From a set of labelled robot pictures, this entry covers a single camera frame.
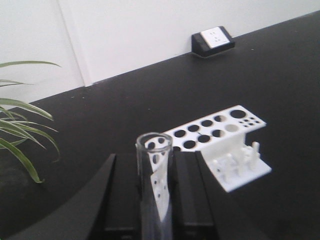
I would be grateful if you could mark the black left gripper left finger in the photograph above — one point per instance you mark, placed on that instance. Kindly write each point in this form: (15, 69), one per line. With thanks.
(106, 208)

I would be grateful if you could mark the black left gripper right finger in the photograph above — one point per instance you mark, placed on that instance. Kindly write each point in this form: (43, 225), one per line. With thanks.
(199, 203)

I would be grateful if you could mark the clear glass test tube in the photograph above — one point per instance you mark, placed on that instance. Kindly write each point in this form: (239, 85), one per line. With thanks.
(154, 157)

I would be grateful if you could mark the white test tube rack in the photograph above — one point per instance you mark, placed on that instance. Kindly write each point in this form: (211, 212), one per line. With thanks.
(220, 138)

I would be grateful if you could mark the green potted plant leaves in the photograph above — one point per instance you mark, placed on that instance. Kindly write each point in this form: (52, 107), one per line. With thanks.
(18, 125)

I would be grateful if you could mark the black socket housing box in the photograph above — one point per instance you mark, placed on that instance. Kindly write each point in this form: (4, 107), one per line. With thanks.
(200, 47)

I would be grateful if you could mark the white power socket plate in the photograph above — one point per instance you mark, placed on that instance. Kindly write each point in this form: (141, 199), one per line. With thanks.
(214, 37)

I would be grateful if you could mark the white wall cable duct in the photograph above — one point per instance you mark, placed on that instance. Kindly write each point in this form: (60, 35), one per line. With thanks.
(80, 26)

